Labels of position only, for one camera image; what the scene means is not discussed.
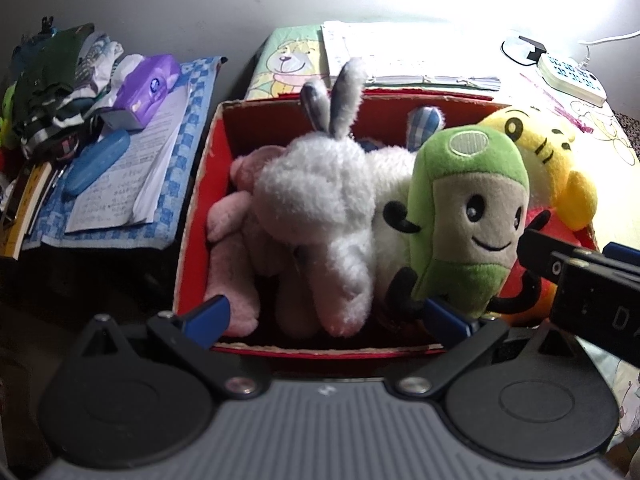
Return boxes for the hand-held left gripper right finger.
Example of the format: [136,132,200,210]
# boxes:
[395,297,586,400]

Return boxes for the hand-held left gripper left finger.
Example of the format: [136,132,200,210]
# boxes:
[75,294,273,401]

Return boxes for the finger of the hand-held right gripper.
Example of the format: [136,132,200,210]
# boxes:
[517,228,581,286]
[575,242,640,286]

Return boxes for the pink plush toy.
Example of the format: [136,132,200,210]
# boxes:
[205,145,291,338]

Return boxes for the green plush toy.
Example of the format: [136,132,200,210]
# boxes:
[382,125,551,323]

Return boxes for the yellow tiger plush toy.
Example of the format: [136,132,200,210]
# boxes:
[477,105,599,326]

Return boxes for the red cardboard box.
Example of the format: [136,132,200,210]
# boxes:
[172,85,601,361]

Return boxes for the white rabbit plush toy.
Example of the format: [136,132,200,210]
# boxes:
[356,105,447,321]
[250,57,378,338]

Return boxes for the brown patterned blanket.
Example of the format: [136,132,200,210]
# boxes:
[612,110,640,161]

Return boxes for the handwritten paper sheets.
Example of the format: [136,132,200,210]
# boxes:
[64,87,193,233]

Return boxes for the blue checked cloth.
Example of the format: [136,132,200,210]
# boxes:
[22,56,228,252]

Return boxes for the white power strip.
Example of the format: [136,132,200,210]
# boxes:
[537,52,608,107]

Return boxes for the blue glasses case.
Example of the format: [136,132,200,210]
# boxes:
[62,128,132,196]

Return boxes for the black power adapter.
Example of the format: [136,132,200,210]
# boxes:
[517,35,546,61]

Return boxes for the stack of books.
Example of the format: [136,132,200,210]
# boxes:
[0,160,61,261]

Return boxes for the purple tissue pack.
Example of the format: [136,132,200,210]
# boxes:
[112,54,182,126]

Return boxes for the open handwritten notebook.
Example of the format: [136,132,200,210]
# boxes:
[321,20,501,92]

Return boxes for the black white striped cloth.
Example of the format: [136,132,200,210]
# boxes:
[20,102,88,158]

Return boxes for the white patterned garment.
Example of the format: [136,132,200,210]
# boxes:
[75,34,125,111]

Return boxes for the dark green garment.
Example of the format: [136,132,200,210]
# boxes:
[12,22,96,131]

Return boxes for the black adapter cable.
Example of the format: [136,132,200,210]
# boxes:
[500,36,538,68]

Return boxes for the white power cable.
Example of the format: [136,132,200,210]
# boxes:
[577,30,640,68]

